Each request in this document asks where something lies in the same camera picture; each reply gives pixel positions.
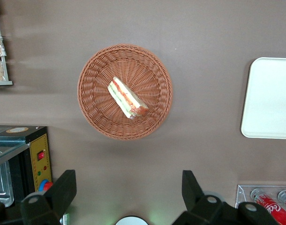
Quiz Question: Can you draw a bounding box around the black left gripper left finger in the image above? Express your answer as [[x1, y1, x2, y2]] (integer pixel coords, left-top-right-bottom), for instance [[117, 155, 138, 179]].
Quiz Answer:
[[20, 169, 77, 225]]

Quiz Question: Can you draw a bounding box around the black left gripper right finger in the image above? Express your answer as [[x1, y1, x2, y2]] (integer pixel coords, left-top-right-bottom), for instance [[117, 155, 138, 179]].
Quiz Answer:
[[172, 170, 237, 225]]

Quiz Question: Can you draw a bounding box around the triangle sandwich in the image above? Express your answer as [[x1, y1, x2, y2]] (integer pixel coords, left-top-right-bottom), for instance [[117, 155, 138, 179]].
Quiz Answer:
[[107, 76, 149, 120]]

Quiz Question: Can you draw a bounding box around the cream rectangular tray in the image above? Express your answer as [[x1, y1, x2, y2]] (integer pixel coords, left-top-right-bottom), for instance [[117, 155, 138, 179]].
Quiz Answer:
[[240, 57, 286, 140]]

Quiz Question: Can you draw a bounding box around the round brown wicker basket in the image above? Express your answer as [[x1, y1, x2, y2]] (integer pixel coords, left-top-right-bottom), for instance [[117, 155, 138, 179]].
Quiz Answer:
[[77, 43, 174, 141]]

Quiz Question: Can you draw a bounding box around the black food warmer cabinet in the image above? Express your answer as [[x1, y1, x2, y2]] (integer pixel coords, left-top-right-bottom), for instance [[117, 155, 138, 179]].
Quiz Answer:
[[0, 125, 52, 209]]

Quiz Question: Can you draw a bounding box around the clear acrylic bottle rack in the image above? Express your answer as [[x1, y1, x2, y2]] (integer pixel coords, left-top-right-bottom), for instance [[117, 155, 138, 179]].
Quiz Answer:
[[235, 184, 286, 225]]

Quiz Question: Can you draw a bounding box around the steel pan in warmer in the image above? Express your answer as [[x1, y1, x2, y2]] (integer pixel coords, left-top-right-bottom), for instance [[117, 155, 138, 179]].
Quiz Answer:
[[0, 150, 15, 208]]

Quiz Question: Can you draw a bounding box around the grey snack shelf rack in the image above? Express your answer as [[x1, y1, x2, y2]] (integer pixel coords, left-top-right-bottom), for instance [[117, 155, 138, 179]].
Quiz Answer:
[[0, 0, 14, 86]]

